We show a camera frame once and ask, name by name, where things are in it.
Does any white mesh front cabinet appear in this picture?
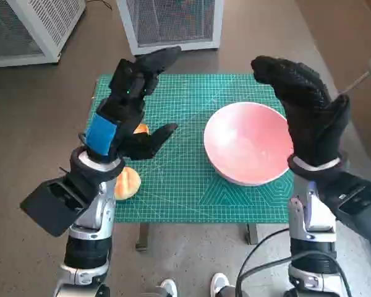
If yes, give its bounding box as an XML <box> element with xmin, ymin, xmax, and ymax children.
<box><xmin>116</xmin><ymin>0</ymin><xmax>222</xmax><ymax>56</ymax></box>

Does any white cabinet with perforated side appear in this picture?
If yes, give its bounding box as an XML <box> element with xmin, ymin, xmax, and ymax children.
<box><xmin>0</xmin><ymin>0</ymin><xmax>87</xmax><ymax>68</ymax></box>

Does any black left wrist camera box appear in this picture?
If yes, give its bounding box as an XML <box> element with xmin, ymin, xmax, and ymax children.
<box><xmin>20</xmin><ymin>173</ymin><xmax>90</xmax><ymax>238</ymax></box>

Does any pink bowl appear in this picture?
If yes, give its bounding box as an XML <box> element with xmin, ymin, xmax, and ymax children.
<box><xmin>203</xmin><ymin>101</ymin><xmax>294</xmax><ymax>186</ymax></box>

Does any long braided bread loaf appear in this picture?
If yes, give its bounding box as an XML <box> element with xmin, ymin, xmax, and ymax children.
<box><xmin>132</xmin><ymin>123</ymin><xmax>151</xmax><ymax>136</ymax></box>

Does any white shoe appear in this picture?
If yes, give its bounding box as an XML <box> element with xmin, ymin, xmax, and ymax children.
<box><xmin>160</xmin><ymin>278</ymin><xmax>179</xmax><ymax>297</ymax></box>
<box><xmin>210</xmin><ymin>272</ymin><xmax>231</xmax><ymax>297</ymax></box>

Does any grey metal table foot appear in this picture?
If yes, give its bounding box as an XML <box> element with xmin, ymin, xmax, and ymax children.
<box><xmin>245</xmin><ymin>223</ymin><xmax>260</xmax><ymax>246</ymax></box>
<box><xmin>135</xmin><ymin>223</ymin><xmax>151</xmax><ymax>252</ymax></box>

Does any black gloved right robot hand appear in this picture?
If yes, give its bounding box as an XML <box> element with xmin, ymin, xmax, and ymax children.
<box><xmin>250</xmin><ymin>55</ymin><xmax>351</xmax><ymax>168</ymax></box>

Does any round bread bun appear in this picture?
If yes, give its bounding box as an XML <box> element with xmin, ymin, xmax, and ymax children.
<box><xmin>114</xmin><ymin>166</ymin><xmax>142</xmax><ymax>201</ymax></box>

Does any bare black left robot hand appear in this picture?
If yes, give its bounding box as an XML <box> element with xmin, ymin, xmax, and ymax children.
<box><xmin>80</xmin><ymin>45</ymin><xmax>182</xmax><ymax>163</ymax></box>

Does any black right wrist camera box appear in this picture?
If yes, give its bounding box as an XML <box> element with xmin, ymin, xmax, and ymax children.
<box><xmin>321</xmin><ymin>170</ymin><xmax>371</xmax><ymax>242</ymax></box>

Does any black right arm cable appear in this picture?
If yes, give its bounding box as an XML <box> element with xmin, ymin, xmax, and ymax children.
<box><xmin>236</xmin><ymin>228</ymin><xmax>293</xmax><ymax>297</ymax></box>
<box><xmin>239</xmin><ymin>250</ymin><xmax>352</xmax><ymax>297</ymax></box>

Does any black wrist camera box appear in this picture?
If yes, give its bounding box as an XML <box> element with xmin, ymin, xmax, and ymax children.
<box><xmin>321</xmin><ymin>170</ymin><xmax>371</xmax><ymax>242</ymax></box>
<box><xmin>20</xmin><ymin>173</ymin><xmax>90</xmax><ymax>238</ymax></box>

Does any green cutting mat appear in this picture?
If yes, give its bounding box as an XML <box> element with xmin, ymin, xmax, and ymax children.
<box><xmin>85</xmin><ymin>73</ymin><xmax>294</xmax><ymax>224</ymax></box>

